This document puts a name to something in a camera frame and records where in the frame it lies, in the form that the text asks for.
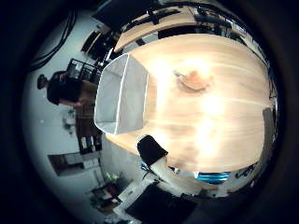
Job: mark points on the blue box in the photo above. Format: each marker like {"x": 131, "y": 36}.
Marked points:
{"x": 213, "y": 177}

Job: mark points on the black metal rack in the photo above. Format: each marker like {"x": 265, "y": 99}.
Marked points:
{"x": 84, "y": 70}

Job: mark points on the orange plush toy with tag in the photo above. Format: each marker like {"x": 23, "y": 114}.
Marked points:
{"x": 195, "y": 80}

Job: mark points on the low dark sideboard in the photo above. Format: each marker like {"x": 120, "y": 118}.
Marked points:
{"x": 74, "y": 161}

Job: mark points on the dark monitor screen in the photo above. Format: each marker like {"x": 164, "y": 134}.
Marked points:
{"x": 124, "y": 12}

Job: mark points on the brown wooden cabinet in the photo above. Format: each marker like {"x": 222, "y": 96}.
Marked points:
{"x": 85, "y": 121}

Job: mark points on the white fabric container bin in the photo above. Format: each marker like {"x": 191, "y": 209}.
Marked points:
{"x": 123, "y": 93}

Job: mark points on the black office chair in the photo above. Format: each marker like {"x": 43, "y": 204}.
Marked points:
{"x": 159, "y": 205}

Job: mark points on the wooden side table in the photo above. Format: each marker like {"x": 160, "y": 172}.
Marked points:
{"x": 146, "y": 29}

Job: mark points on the person in black shirt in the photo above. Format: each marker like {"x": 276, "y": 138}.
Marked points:
{"x": 65, "y": 90}

